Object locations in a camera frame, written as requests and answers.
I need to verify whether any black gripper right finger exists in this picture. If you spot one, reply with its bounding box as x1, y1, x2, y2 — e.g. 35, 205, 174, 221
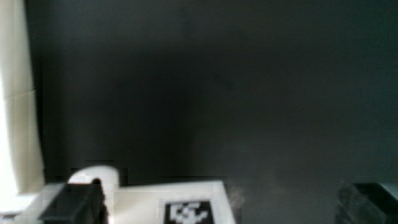
334, 183, 398, 224

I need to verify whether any white L-shaped table fence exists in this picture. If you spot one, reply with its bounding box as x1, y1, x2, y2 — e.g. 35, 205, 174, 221
0, 0, 44, 214

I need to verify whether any white drawer box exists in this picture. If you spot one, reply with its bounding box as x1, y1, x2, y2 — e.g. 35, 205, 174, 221
12, 166, 236, 224

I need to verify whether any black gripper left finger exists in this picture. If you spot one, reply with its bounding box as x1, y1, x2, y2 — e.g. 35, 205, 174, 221
39, 179, 110, 224

